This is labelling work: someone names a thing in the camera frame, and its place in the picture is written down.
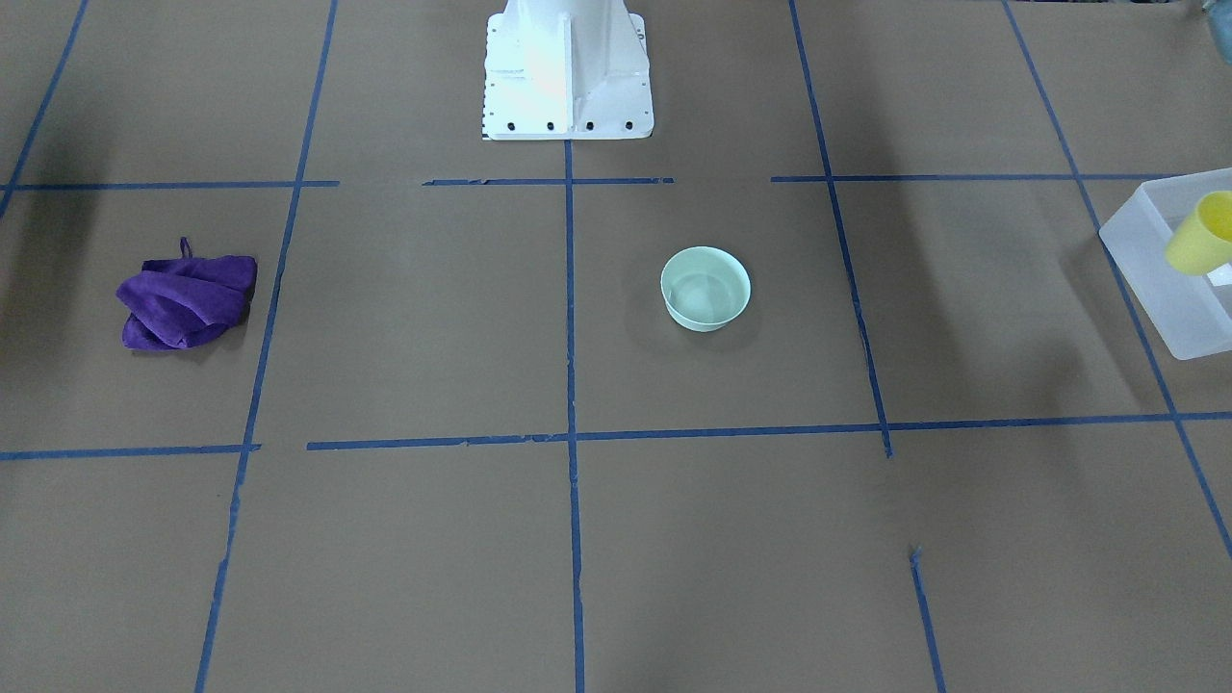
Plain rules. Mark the mint green bowl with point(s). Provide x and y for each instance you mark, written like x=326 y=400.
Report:
x=704 y=288

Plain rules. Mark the yellow plastic cup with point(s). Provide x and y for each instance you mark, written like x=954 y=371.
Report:
x=1202 y=242

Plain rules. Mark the purple cloth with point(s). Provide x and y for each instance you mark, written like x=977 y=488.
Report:
x=184 y=302

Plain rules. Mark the white camera pedestal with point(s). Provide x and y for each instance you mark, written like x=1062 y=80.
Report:
x=566 y=70

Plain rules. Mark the clear plastic storage box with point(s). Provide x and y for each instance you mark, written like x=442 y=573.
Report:
x=1191 y=312

